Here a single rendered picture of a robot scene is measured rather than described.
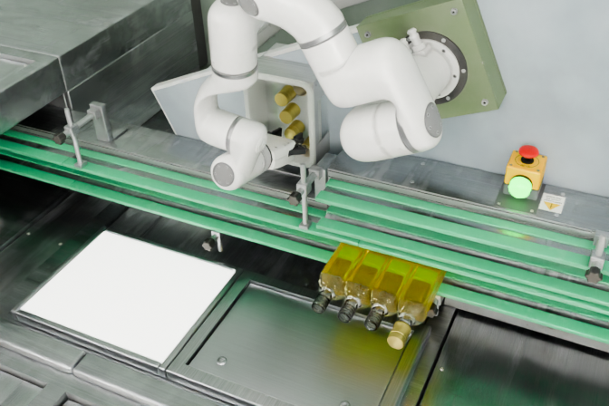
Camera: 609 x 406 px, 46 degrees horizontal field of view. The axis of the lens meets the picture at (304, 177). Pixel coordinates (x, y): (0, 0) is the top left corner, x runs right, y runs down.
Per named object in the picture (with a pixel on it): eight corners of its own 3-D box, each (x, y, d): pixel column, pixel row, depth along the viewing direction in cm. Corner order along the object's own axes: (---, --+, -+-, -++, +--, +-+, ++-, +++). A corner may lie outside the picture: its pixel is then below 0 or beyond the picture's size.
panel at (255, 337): (105, 234, 192) (13, 319, 167) (102, 225, 190) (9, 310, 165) (430, 334, 158) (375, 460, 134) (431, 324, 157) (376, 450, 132)
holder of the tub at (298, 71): (268, 154, 182) (254, 170, 177) (261, 55, 167) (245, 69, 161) (330, 169, 176) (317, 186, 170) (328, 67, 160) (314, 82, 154)
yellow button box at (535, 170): (509, 175, 155) (501, 193, 149) (514, 145, 150) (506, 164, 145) (543, 182, 152) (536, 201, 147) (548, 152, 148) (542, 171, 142)
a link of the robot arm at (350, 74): (315, 29, 122) (396, 0, 111) (375, 144, 131) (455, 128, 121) (290, 55, 115) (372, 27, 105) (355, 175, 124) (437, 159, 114)
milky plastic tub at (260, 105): (265, 138, 179) (248, 155, 173) (259, 55, 166) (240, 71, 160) (329, 151, 173) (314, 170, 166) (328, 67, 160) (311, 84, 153)
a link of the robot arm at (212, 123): (266, 56, 131) (267, 143, 146) (207, 37, 135) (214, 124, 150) (242, 80, 126) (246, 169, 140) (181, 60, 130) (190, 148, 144)
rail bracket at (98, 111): (114, 131, 198) (59, 175, 181) (102, 77, 188) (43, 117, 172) (129, 135, 196) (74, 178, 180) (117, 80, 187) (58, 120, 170)
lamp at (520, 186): (508, 190, 148) (505, 198, 146) (511, 172, 146) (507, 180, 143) (530, 195, 146) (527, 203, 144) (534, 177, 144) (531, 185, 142)
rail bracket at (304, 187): (313, 207, 167) (288, 238, 157) (310, 146, 157) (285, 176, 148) (324, 210, 165) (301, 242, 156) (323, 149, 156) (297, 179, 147)
